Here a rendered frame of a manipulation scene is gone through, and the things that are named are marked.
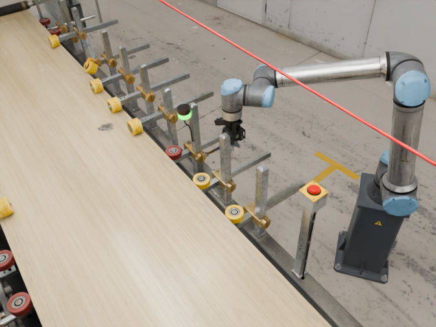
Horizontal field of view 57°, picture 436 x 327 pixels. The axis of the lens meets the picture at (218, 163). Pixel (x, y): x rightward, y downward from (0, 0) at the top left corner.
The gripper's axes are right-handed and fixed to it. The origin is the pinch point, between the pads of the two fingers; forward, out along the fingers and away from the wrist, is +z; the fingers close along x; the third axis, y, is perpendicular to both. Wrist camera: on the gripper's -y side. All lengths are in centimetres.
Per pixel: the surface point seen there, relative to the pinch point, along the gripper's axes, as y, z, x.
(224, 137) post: 8.7, -17.1, -9.3
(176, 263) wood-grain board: 35, 6, -52
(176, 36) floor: -294, 96, 137
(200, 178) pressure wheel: 3.8, 5.4, -19.8
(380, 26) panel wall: -96, 48, 250
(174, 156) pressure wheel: -18.0, 6.6, -21.1
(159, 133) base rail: -61, 26, -8
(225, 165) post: 9.2, -0.9, -9.5
